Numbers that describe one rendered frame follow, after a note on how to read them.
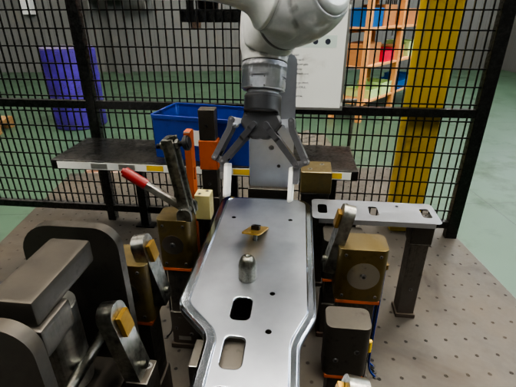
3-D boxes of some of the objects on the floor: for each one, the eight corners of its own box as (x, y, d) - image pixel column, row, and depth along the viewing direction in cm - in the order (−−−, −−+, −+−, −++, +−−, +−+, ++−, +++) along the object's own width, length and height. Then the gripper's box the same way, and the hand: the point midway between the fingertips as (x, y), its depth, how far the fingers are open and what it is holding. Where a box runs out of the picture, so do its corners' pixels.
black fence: (431, 387, 160) (557, -45, 93) (-5, 348, 179) (-164, -36, 111) (421, 360, 173) (526, -39, 105) (15, 325, 191) (-117, -32, 124)
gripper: (198, 89, 76) (194, 196, 78) (323, 90, 70) (315, 206, 72) (212, 94, 83) (208, 192, 86) (327, 96, 77) (319, 201, 79)
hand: (258, 193), depth 79 cm, fingers open, 13 cm apart
